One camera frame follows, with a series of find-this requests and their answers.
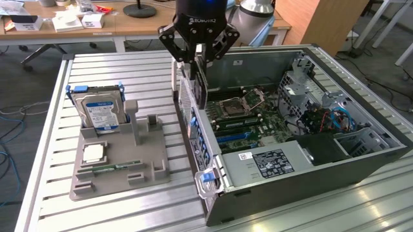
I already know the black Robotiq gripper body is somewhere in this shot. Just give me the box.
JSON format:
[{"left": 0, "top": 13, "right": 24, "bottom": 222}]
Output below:
[{"left": 173, "top": 0, "right": 229, "bottom": 46}]

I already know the black low-profile graphics card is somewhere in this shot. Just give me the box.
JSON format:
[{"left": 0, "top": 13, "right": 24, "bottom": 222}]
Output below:
[{"left": 189, "top": 43, "right": 210, "bottom": 110}]

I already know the black round lamp base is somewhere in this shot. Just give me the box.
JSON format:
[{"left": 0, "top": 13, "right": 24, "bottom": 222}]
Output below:
[{"left": 123, "top": 0, "right": 158, "bottom": 18}]

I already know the metal socket cover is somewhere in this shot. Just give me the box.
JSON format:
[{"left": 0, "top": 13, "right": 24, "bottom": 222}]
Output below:
[{"left": 242, "top": 86, "right": 266, "bottom": 103}]

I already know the small white labelled box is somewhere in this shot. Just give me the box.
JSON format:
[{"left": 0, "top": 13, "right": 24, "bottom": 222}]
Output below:
[{"left": 80, "top": 14, "right": 104, "bottom": 29}]

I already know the CPU socket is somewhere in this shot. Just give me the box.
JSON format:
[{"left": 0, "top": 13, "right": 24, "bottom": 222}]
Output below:
[{"left": 218, "top": 98, "right": 249, "bottom": 119}]

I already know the perforated silver drive cage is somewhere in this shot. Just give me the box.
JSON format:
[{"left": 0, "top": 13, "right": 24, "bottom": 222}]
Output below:
[{"left": 277, "top": 70, "right": 326, "bottom": 116}]

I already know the RAM stick with white label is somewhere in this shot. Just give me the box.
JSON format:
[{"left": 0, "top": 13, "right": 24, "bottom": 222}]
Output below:
[{"left": 214, "top": 117, "right": 262, "bottom": 128}]

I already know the white box with round roll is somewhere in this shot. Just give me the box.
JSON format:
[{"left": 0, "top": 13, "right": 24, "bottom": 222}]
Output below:
[{"left": 51, "top": 12, "right": 84, "bottom": 33}]

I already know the wooden cabinet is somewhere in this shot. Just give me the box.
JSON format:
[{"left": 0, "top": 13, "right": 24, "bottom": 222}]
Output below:
[{"left": 274, "top": 0, "right": 370, "bottom": 57}]

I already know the hard disk with blue caddy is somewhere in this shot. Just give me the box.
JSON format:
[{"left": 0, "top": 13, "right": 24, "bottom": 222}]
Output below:
[{"left": 66, "top": 81, "right": 130, "bottom": 135}]

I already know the blue expansion slot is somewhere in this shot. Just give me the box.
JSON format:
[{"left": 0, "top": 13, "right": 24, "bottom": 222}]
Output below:
[{"left": 217, "top": 131, "right": 253, "bottom": 144}]

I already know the black office chair base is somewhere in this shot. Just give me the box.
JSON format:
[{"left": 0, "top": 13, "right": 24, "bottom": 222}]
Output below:
[{"left": 19, "top": 43, "right": 98, "bottom": 71}]

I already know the white box with black lid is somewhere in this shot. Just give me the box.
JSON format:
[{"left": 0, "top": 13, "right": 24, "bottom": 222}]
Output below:
[{"left": 10, "top": 14, "right": 44, "bottom": 32}]

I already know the grey plastic parts rack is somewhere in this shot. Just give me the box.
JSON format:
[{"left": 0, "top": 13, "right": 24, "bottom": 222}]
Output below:
[{"left": 68, "top": 100, "right": 171, "bottom": 202}]

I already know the silver CPU chip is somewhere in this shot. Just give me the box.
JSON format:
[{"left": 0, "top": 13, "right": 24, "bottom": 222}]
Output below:
[{"left": 82, "top": 144, "right": 107, "bottom": 163}]

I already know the black plastic air shroud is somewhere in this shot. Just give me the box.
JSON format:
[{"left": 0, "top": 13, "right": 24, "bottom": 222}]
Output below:
[{"left": 294, "top": 133, "right": 353, "bottom": 167}]

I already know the grey power supply unit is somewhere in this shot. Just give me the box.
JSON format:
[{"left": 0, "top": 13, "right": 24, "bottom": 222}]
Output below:
[{"left": 221, "top": 141, "right": 314, "bottom": 188}]

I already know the green RAM stick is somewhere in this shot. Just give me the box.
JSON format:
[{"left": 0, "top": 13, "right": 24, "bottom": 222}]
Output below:
[{"left": 76, "top": 159, "right": 143, "bottom": 174}]

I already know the silver disk bay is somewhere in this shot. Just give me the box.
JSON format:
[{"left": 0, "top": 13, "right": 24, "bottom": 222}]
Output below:
[{"left": 333, "top": 127, "right": 390, "bottom": 158}]

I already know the dark grey open PC case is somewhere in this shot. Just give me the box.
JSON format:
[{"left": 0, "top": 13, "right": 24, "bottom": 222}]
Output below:
[{"left": 170, "top": 43, "right": 408, "bottom": 227}]

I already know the wooden desk with white frame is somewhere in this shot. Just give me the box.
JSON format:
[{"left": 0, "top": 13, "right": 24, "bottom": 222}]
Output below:
[{"left": 0, "top": 0, "right": 293, "bottom": 53}]

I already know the white table frame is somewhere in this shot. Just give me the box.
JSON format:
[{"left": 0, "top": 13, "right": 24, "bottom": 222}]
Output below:
[{"left": 353, "top": 0, "right": 413, "bottom": 66}]

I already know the red wire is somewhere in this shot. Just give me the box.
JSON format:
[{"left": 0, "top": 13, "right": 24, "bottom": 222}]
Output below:
[{"left": 318, "top": 110, "right": 334, "bottom": 133}]

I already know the blue SATA wire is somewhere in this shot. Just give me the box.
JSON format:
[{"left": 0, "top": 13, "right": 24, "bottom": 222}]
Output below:
[{"left": 330, "top": 107, "right": 358, "bottom": 133}]

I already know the white floor cable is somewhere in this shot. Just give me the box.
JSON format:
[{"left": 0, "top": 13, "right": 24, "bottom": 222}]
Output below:
[{"left": 0, "top": 101, "right": 50, "bottom": 116}]

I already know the blue floor cable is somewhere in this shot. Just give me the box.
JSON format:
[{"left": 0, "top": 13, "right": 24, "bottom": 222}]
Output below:
[{"left": 0, "top": 116, "right": 26, "bottom": 206}]

